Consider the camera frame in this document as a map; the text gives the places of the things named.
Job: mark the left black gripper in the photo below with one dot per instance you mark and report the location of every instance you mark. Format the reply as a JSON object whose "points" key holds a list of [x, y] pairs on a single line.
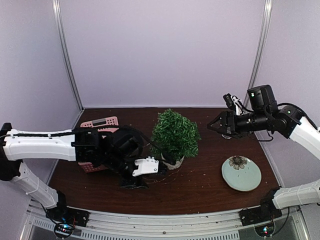
{"points": [[138, 182]]}

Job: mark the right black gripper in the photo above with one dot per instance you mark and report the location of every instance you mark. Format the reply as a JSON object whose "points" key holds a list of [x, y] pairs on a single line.
{"points": [[225, 116]]}

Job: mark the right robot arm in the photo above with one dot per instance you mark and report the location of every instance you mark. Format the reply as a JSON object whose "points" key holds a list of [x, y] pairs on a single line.
{"points": [[285, 118]]}

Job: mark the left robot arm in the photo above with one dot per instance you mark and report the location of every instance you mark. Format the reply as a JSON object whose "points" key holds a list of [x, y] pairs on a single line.
{"points": [[117, 147]]}

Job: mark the small green christmas tree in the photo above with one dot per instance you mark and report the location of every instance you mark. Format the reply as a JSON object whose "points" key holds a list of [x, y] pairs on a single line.
{"points": [[176, 135]]}

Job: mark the white tree pot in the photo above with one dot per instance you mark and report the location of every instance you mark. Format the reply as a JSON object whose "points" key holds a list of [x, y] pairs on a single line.
{"points": [[172, 161]]}

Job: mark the clear drinking glass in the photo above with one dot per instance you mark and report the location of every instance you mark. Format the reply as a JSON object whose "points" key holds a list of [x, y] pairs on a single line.
{"points": [[226, 136]]}

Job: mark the light green floral plate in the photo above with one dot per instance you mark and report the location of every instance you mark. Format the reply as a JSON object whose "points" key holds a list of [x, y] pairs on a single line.
{"points": [[241, 174]]}

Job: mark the pink plastic basket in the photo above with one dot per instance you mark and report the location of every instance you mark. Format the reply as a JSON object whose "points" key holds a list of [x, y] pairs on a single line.
{"points": [[88, 167]]}

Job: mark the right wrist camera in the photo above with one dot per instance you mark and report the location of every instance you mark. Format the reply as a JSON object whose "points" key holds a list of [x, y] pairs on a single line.
{"points": [[233, 103]]}

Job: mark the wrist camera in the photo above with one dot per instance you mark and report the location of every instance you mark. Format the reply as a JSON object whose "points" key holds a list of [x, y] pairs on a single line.
{"points": [[233, 103], [164, 167]]}

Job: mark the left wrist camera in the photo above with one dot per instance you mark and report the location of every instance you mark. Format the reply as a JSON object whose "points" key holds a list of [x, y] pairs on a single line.
{"points": [[164, 167]]}

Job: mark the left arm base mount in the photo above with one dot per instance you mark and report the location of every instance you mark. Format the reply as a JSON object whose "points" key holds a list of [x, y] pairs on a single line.
{"points": [[66, 220]]}

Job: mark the right aluminium frame post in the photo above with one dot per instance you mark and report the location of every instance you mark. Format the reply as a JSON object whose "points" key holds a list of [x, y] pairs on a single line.
{"points": [[264, 30]]}

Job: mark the aluminium frame post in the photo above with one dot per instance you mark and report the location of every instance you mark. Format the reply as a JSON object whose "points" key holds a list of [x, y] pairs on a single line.
{"points": [[65, 53], [264, 30]]}

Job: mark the aluminium front rail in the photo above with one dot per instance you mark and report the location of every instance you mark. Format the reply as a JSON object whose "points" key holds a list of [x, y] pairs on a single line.
{"points": [[225, 225]]}

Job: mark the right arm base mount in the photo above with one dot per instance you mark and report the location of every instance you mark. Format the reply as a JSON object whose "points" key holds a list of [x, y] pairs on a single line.
{"points": [[262, 219]]}

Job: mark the left aluminium frame post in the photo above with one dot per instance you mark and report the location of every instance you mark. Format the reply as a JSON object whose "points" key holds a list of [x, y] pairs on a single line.
{"points": [[65, 53]]}

